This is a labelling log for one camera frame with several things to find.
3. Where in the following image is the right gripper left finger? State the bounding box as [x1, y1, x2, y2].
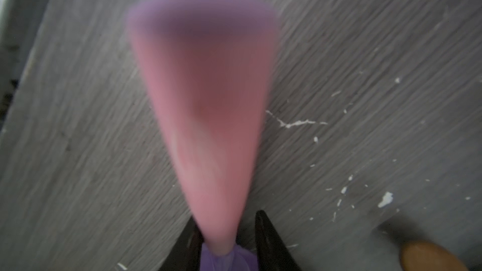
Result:
[158, 217, 204, 271]

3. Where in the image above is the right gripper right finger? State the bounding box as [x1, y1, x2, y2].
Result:
[255, 210, 301, 271]

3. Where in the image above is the yellow toy scoop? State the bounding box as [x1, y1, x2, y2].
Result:
[399, 240, 468, 271]

